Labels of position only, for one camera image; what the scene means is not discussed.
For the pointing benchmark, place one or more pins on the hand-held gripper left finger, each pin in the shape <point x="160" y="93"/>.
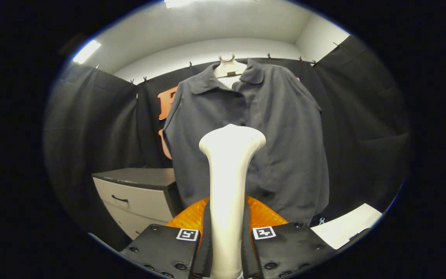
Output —
<point x="204" y="248"/>

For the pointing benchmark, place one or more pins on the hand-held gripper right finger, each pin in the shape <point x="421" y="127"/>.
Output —
<point x="248" y="252"/>

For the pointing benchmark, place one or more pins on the white garment steamer head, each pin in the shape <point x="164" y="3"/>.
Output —
<point x="227" y="186"/>

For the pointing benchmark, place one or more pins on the grey button shirt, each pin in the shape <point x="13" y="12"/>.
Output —
<point x="285" y="135"/>

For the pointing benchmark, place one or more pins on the grey drawer cabinet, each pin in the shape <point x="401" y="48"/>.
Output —
<point x="138" y="201"/>

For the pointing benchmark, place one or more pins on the white side table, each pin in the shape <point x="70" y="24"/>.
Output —
<point x="343" y="228"/>

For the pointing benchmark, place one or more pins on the black backdrop cloth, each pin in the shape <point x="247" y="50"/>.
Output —
<point x="362" y="135"/>

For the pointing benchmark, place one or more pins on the row of black backdrop clips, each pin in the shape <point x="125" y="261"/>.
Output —
<point x="269" y="56"/>

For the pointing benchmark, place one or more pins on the small ceiling light panel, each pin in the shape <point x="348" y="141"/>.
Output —
<point x="86" y="51"/>

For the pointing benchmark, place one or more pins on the large ceiling light panel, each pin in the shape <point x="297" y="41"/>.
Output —
<point x="178" y="3"/>

